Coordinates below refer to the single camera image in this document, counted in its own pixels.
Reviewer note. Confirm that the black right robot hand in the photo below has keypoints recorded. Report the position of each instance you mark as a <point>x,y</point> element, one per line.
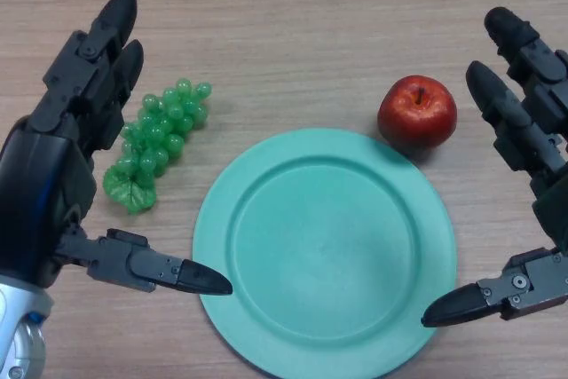
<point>539,99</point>

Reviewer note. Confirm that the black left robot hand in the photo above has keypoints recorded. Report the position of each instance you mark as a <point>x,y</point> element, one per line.
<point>40,183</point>

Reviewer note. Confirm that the red apple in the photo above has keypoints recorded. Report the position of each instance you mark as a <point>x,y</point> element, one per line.
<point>417,112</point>

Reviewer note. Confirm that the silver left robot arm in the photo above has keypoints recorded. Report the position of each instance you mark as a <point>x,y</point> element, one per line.
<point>18,330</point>

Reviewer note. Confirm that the green round plate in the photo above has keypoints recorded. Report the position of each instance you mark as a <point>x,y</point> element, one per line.
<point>324,255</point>

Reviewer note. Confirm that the green plastic grape bunch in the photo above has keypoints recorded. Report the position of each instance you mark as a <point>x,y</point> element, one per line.
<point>155,139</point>

